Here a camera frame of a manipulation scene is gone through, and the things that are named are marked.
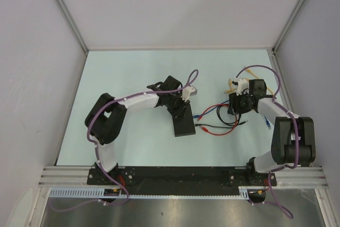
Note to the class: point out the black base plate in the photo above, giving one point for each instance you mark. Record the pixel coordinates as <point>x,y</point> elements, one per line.
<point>188,181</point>

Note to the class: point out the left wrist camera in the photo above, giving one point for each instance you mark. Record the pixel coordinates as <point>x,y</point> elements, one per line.
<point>188,92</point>

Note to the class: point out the black network switch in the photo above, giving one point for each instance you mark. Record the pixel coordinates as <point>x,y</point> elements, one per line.
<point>184,126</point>

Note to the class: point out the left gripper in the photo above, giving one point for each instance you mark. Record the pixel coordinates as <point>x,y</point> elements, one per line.
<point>179,111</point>

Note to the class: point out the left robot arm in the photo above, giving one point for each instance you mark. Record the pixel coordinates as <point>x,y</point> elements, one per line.
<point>105,120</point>

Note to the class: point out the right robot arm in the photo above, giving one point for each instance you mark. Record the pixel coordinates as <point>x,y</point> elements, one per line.
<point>293,140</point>

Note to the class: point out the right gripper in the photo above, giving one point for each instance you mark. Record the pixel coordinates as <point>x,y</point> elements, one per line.
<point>234,107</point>

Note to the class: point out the aluminium frame rail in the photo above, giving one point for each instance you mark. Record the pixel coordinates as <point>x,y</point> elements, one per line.
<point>74,176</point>

